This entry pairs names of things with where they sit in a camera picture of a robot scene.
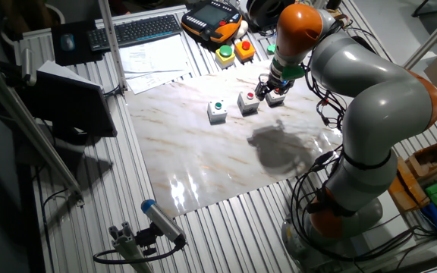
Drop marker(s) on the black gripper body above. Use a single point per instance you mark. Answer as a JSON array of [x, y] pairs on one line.
[[277, 82]]

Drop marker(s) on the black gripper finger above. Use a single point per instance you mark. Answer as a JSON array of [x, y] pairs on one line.
[[285, 90], [261, 91]]

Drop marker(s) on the grey box red mushroom button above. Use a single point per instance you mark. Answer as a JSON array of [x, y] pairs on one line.
[[274, 100]]

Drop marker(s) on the grey box green button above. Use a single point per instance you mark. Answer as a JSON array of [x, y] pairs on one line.
[[217, 113]]

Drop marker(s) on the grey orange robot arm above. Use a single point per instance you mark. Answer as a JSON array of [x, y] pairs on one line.
[[385, 102]]

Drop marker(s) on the orange box red mushroom button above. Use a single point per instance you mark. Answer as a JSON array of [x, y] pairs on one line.
[[245, 51]]

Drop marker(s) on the yellow box green mushroom button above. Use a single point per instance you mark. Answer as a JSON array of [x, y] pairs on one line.
[[225, 56]]

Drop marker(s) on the white egg shaped object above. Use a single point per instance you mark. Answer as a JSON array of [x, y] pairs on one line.
[[241, 29]]

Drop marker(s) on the black round spool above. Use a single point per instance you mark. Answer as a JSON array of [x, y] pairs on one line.
[[262, 13]]

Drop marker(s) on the black orange teach pendant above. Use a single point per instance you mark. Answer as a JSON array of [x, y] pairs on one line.
[[211, 17]]

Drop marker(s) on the white marble pattern mat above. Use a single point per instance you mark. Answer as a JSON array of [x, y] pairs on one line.
[[195, 159]]

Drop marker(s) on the stack of printed papers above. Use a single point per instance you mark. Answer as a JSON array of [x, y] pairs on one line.
[[154, 60]]

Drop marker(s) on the black computer keyboard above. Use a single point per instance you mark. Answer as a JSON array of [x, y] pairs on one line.
[[135, 31]]

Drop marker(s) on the flat orange cardboard box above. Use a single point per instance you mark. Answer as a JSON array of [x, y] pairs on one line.
[[404, 187]]

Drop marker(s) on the open brown cardboard box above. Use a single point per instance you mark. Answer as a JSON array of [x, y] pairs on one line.
[[431, 156]]

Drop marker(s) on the black mouse pad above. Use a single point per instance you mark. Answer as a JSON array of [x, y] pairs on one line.
[[85, 49]]

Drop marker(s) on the black computer monitor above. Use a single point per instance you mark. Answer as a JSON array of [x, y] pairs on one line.
[[70, 104]]

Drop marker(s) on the grey computer mouse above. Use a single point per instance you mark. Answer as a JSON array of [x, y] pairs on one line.
[[67, 41]]

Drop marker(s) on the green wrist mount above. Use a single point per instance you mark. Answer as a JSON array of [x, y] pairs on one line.
[[292, 72]]

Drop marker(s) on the aluminium frame post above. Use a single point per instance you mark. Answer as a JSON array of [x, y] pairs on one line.
[[111, 38], [432, 36]]

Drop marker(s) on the silver camera blue end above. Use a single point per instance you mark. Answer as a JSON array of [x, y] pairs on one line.
[[161, 220]]

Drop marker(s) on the black camera bracket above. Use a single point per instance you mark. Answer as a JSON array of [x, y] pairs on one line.
[[146, 237]]

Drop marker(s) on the short aluminium profile mount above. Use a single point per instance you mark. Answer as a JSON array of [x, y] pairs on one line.
[[125, 244]]

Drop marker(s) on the silver cylindrical camera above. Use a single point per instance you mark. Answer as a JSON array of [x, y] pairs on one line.
[[28, 68]]

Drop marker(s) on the slanted aluminium frame beam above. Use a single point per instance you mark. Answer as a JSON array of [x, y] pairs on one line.
[[25, 125]]

